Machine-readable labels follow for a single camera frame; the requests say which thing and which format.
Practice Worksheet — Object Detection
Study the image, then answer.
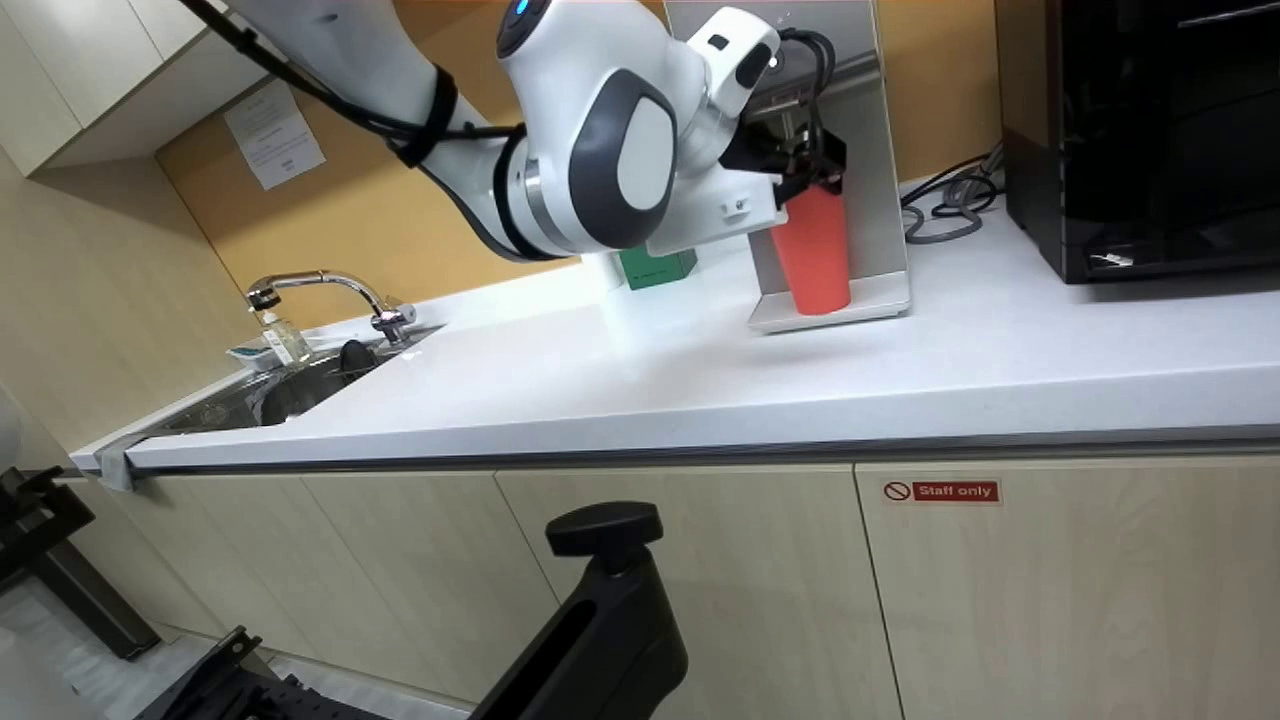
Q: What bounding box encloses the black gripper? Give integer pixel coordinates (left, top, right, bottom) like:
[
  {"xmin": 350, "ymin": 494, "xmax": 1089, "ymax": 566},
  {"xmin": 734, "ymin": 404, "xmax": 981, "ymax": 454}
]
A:
[{"xmin": 722, "ymin": 94, "xmax": 857, "ymax": 206}]

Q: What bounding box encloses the red plastic cup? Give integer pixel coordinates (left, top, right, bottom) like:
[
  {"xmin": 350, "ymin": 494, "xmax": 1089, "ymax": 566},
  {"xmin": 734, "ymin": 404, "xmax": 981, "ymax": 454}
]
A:
[{"xmin": 768, "ymin": 180, "xmax": 861, "ymax": 319}]

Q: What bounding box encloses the white water dispenser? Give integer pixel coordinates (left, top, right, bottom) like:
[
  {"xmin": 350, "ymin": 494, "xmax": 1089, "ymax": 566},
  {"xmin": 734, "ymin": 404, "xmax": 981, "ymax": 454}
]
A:
[{"xmin": 659, "ymin": 0, "xmax": 919, "ymax": 339}]

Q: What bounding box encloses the green tissue box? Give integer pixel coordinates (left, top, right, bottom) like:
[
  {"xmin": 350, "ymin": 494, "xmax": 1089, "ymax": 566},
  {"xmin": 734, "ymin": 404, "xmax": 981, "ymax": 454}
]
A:
[{"xmin": 613, "ymin": 238, "xmax": 699, "ymax": 297}]

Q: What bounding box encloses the black microwave oven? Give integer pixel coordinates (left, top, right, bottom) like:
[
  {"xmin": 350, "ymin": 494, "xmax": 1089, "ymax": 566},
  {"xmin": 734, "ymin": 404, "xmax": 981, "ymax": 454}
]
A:
[{"xmin": 994, "ymin": 0, "xmax": 1280, "ymax": 299}]

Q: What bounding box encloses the red warning sticker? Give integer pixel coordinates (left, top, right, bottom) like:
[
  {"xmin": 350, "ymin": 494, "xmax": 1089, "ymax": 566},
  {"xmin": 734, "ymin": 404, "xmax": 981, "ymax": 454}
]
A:
[{"xmin": 882, "ymin": 474, "xmax": 1005, "ymax": 506}]

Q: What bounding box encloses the chrome kitchen faucet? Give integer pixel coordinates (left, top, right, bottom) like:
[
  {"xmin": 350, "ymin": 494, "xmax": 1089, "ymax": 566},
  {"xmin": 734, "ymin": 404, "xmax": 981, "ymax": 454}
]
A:
[{"xmin": 242, "ymin": 262, "xmax": 420, "ymax": 353}]

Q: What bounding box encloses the beige cabinet door with sticker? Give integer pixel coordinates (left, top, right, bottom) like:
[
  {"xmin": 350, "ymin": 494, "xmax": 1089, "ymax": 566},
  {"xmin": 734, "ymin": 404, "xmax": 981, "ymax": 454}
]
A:
[{"xmin": 854, "ymin": 451, "xmax": 1280, "ymax": 720}]

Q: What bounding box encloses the clear drinking glass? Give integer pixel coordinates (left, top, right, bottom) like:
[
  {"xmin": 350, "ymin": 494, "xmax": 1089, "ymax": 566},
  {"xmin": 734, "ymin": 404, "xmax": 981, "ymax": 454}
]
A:
[{"xmin": 260, "ymin": 307, "xmax": 322, "ymax": 372}]

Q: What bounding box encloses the stainless steel sink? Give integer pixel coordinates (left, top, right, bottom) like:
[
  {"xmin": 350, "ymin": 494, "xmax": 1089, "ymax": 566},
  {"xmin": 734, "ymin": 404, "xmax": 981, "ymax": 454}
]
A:
[{"xmin": 141, "ymin": 324, "xmax": 448, "ymax": 441}]

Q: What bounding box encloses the black chair base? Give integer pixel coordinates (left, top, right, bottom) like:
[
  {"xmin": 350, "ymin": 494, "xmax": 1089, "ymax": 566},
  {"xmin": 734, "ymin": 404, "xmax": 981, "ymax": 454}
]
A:
[{"xmin": 133, "ymin": 622, "xmax": 451, "ymax": 720}]

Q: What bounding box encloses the black metal stand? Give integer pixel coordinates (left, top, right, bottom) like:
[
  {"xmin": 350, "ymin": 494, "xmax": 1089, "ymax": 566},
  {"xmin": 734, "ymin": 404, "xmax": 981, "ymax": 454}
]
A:
[{"xmin": 0, "ymin": 464, "xmax": 167, "ymax": 664}]

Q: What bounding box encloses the black power cable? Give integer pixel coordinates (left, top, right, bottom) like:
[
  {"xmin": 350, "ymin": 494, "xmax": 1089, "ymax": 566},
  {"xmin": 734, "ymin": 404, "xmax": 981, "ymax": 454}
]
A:
[{"xmin": 895, "ymin": 147, "xmax": 1014, "ymax": 249}]

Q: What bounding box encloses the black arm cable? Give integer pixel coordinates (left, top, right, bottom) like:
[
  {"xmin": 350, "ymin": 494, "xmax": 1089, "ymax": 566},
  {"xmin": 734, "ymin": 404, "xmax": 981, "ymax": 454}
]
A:
[{"xmin": 175, "ymin": 0, "xmax": 527, "ymax": 171}]

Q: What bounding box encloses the white paper wall notice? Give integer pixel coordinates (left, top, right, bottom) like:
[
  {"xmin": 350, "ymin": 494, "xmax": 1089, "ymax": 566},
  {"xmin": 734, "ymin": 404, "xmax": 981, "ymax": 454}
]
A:
[{"xmin": 221, "ymin": 82, "xmax": 329, "ymax": 194}]

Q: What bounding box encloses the beige wall cabinet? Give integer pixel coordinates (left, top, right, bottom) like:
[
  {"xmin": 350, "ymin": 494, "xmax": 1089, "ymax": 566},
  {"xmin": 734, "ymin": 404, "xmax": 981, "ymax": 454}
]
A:
[{"xmin": 0, "ymin": 0, "xmax": 273, "ymax": 180}]

